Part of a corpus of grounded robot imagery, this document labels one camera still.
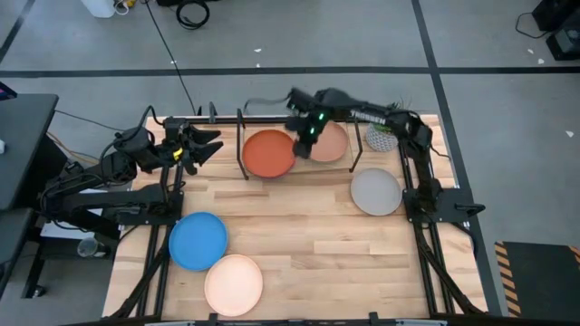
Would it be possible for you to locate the black equipment box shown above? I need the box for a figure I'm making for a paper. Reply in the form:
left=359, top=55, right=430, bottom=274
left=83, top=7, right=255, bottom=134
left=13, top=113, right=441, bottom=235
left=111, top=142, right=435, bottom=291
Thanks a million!
left=545, top=21, right=580, bottom=62
left=531, top=0, right=580, bottom=34

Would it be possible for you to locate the peach plate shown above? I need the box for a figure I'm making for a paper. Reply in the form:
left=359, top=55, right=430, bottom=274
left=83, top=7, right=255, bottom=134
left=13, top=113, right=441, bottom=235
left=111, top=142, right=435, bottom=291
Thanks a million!
left=309, top=120, right=350, bottom=164

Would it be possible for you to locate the long black floor cable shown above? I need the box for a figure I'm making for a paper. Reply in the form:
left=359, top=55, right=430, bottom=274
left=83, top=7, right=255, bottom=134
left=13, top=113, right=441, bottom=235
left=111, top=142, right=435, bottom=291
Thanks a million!
left=143, top=0, right=201, bottom=117

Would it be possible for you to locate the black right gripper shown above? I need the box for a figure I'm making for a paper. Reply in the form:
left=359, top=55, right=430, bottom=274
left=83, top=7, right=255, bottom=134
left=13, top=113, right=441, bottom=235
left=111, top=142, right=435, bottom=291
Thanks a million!
left=285, top=106, right=330, bottom=161

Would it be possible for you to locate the blue plate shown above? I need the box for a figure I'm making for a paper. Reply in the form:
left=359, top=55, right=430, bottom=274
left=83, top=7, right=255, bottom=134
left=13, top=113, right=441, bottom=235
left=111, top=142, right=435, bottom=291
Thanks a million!
left=168, top=211, right=229, bottom=273

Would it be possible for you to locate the black table rig frame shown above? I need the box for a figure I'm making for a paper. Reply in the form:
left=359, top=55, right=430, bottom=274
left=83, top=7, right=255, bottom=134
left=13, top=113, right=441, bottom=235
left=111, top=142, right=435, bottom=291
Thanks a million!
left=107, top=101, right=488, bottom=326

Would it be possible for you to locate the black hazard striped mat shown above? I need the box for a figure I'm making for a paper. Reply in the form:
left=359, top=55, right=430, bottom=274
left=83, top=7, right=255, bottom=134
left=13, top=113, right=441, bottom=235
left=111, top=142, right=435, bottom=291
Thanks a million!
left=493, top=240, right=580, bottom=319

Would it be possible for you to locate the clear round cup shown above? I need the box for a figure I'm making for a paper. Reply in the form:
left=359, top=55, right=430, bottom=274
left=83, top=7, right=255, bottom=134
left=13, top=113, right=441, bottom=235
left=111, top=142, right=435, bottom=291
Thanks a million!
left=75, top=236, right=100, bottom=259

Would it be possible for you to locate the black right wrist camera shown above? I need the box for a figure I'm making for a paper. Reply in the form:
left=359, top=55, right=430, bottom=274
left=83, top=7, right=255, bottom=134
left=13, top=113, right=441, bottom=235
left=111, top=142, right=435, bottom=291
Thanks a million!
left=285, top=87, right=314, bottom=114

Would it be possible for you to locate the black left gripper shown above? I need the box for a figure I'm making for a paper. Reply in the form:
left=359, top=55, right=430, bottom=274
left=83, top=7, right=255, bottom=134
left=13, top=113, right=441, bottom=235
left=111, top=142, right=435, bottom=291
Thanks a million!
left=155, top=117, right=225, bottom=177

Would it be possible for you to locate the coiled black cable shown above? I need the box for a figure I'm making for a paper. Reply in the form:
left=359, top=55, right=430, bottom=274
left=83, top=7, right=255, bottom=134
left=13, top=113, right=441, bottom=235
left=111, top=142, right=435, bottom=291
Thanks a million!
left=175, top=0, right=211, bottom=32

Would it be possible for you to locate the potted plant patterned white pot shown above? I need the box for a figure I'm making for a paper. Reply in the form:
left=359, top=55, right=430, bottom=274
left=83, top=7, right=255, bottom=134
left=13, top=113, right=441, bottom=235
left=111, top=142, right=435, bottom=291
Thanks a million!
left=364, top=96, right=401, bottom=153

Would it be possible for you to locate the white floor container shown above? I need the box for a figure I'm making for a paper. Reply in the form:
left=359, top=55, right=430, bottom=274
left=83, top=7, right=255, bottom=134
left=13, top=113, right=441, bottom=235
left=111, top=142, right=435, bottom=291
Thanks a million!
left=80, top=0, right=118, bottom=20

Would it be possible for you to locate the black wire dish rack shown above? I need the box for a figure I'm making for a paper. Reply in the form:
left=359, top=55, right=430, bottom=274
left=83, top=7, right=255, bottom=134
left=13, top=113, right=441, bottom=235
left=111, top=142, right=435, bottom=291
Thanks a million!
left=235, top=107, right=365, bottom=181

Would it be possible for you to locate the thin black floor cable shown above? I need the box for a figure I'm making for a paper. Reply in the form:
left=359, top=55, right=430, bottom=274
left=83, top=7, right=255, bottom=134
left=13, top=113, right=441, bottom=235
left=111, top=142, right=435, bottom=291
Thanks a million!
left=514, top=10, right=550, bottom=41

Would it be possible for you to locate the black desk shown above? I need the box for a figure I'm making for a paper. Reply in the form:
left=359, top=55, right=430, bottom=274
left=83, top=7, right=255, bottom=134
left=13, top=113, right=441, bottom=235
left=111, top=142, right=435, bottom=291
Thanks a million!
left=0, top=92, right=61, bottom=214

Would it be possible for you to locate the pale pink plate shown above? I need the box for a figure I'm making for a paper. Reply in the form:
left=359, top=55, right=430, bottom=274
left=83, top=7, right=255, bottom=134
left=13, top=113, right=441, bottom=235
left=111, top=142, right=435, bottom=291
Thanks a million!
left=203, top=254, right=265, bottom=318

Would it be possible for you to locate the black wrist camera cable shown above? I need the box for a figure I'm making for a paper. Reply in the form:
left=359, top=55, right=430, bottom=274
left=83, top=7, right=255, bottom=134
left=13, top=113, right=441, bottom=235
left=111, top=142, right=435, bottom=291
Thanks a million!
left=243, top=95, right=292, bottom=115

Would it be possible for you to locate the terracotta plate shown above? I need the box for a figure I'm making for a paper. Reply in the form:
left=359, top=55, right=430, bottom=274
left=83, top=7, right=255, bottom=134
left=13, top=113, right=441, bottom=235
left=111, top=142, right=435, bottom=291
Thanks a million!
left=241, top=129, right=298, bottom=179

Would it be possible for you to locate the grey plate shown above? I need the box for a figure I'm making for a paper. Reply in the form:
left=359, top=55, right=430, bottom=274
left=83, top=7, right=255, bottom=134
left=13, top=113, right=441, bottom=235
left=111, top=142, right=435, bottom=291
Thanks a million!
left=350, top=168, right=403, bottom=217

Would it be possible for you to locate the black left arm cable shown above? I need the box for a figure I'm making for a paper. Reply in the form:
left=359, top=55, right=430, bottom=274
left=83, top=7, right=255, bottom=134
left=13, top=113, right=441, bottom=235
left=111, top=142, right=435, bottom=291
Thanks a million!
left=96, top=104, right=166, bottom=160

